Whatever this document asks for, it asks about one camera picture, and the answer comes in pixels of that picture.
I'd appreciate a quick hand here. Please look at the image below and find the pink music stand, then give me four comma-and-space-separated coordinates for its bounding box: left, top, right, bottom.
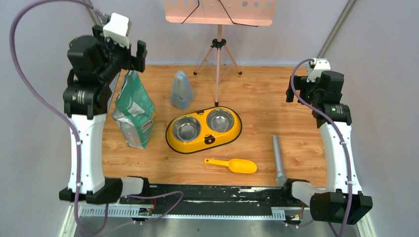
165, 0, 277, 107

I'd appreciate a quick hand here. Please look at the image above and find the green pet food bag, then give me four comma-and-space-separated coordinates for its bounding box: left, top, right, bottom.
112, 70, 155, 149

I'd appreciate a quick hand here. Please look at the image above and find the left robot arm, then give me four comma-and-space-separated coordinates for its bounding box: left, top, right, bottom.
59, 24, 151, 204

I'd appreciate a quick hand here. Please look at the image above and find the slotted cable duct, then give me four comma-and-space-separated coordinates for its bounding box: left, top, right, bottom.
79, 205, 286, 221

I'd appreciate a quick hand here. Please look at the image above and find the blue wrapped package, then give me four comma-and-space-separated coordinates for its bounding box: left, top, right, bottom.
170, 71, 195, 110

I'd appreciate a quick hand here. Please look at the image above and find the yellow double pet bowl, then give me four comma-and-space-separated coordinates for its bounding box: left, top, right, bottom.
165, 106, 243, 154

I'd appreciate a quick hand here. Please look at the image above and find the grey metal tube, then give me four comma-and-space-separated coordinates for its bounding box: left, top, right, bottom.
272, 135, 287, 187

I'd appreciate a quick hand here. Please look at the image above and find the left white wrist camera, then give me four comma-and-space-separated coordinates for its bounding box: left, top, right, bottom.
103, 13, 131, 48

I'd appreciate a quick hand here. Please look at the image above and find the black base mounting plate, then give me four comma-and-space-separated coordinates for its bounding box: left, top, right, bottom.
119, 184, 310, 218

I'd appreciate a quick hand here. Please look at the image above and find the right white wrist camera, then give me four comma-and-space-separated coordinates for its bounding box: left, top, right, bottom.
306, 58, 331, 82

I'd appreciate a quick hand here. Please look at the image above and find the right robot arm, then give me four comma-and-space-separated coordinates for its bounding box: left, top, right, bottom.
282, 71, 373, 225

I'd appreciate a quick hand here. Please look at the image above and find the yellow plastic scoop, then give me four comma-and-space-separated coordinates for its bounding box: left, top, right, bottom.
204, 158, 257, 174

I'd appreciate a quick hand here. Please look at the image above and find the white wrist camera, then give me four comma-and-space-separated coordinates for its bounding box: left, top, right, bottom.
103, 13, 131, 48
306, 58, 331, 82

